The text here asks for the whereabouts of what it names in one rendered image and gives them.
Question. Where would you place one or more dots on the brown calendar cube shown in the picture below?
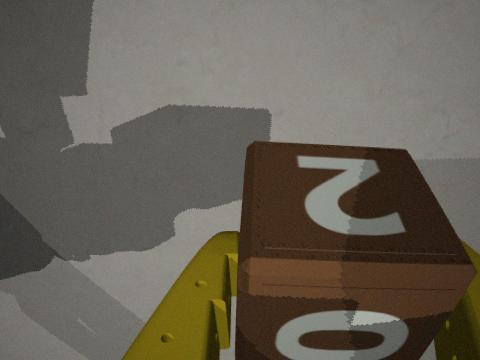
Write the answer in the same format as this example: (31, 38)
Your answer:
(344, 254)

